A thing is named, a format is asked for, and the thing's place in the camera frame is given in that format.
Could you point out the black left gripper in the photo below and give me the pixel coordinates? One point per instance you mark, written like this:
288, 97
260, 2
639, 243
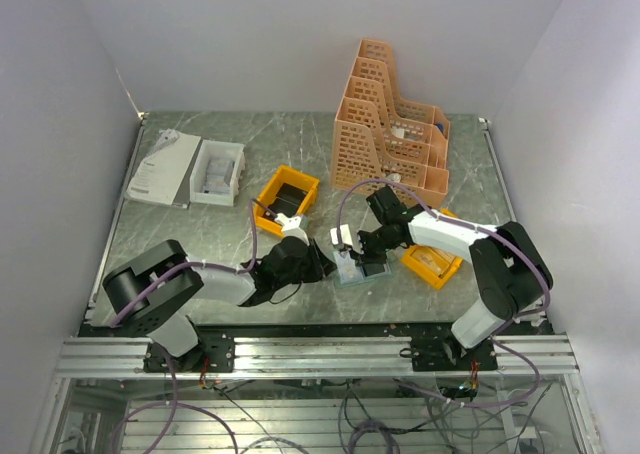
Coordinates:
321, 266

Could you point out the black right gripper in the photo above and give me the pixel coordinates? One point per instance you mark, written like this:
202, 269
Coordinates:
366, 257

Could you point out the pale patterned credit card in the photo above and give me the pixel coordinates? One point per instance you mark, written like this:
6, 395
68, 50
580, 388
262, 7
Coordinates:
348, 271

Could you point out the green card holder wallet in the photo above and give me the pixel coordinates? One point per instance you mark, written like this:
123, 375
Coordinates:
338, 284

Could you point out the yellow bin with boxes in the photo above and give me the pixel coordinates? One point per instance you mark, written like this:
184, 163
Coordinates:
434, 266

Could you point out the yellow bin with black item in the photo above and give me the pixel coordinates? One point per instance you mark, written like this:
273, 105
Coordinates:
289, 192

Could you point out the peach plastic file organizer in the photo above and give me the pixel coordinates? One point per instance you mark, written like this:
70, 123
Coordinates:
380, 134

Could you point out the white plastic box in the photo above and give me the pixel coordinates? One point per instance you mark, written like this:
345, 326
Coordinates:
216, 173

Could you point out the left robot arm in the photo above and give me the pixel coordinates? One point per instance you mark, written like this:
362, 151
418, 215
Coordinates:
148, 292

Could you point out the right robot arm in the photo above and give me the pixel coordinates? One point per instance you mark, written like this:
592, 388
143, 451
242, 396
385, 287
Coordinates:
511, 276

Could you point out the white paper booklet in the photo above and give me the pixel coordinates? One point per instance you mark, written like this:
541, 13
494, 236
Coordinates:
162, 176

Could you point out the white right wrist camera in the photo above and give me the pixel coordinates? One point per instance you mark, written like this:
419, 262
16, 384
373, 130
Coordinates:
344, 238

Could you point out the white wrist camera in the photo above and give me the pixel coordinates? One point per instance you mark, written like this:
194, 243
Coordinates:
294, 226
344, 238

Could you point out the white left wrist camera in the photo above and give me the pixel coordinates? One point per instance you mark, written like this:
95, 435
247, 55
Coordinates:
294, 226

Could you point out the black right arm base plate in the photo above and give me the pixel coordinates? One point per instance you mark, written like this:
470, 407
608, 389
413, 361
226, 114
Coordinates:
432, 347

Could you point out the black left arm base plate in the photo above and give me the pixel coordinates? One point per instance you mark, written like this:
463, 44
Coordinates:
214, 353

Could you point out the aluminium frame rail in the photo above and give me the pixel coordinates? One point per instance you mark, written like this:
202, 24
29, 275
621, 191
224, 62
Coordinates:
311, 358

